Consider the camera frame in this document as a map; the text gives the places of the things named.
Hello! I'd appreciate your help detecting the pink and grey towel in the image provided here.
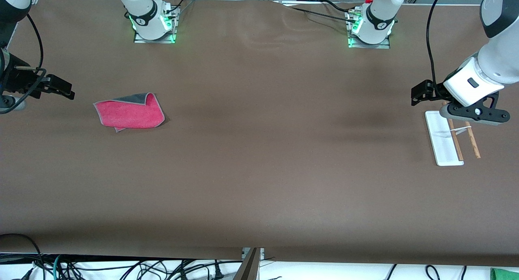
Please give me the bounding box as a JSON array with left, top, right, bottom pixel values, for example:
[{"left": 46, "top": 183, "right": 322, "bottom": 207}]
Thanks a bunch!
[{"left": 93, "top": 93, "right": 165, "bottom": 133}]

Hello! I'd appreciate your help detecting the white rack with wooden bars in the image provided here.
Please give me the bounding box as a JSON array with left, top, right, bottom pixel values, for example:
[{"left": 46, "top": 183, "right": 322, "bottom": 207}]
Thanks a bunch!
[{"left": 425, "top": 101, "right": 482, "bottom": 167}]

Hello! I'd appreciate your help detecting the brown table cover sheet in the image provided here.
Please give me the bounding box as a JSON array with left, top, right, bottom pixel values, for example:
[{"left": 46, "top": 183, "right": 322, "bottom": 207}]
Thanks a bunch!
[{"left": 0, "top": 0, "right": 519, "bottom": 267}]

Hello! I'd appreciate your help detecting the green cloth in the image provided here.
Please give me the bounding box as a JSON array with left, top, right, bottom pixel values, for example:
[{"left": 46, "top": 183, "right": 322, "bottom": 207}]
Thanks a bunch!
[{"left": 490, "top": 268, "right": 519, "bottom": 280}]

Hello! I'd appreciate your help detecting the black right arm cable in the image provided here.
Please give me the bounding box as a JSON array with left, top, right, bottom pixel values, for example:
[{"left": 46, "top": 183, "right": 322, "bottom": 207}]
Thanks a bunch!
[{"left": 0, "top": 13, "right": 47, "bottom": 114}]

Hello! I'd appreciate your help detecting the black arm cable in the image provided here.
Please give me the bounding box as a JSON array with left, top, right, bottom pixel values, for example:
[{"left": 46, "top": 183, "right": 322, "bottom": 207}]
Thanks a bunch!
[
  {"left": 426, "top": 0, "right": 450, "bottom": 98},
  {"left": 0, "top": 13, "right": 47, "bottom": 114}
]

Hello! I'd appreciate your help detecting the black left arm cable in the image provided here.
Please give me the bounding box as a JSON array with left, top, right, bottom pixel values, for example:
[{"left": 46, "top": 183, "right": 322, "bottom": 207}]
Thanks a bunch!
[{"left": 426, "top": 0, "right": 450, "bottom": 98}]

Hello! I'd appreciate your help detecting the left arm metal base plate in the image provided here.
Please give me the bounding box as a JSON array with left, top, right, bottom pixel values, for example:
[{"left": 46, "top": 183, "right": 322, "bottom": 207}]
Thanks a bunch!
[{"left": 347, "top": 10, "right": 392, "bottom": 50}]

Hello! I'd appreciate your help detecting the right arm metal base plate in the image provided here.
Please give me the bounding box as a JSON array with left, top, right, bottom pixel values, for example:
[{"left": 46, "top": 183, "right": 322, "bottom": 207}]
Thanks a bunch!
[{"left": 133, "top": 6, "right": 180, "bottom": 44}]

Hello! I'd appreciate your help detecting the short curved black tabletop cable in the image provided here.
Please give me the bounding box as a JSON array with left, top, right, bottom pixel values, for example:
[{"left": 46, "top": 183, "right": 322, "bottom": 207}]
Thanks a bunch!
[{"left": 322, "top": 0, "right": 351, "bottom": 13}]

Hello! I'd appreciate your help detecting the long black tabletop cable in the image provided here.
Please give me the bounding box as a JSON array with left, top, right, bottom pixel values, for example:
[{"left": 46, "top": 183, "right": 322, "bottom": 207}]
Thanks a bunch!
[{"left": 280, "top": 1, "right": 357, "bottom": 23}]

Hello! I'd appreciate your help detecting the black looping floor cable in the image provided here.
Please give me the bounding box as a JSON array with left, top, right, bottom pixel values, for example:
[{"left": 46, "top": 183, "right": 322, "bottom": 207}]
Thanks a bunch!
[{"left": 0, "top": 233, "right": 45, "bottom": 280}]

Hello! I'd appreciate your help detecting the teal floor cable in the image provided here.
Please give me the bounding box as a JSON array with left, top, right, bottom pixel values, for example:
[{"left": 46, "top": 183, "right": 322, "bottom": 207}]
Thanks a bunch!
[{"left": 52, "top": 254, "right": 65, "bottom": 280}]

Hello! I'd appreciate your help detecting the grey metal post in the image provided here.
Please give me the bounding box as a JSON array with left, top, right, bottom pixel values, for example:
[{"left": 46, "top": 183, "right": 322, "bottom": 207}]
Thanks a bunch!
[{"left": 233, "top": 248, "right": 261, "bottom": 280}]

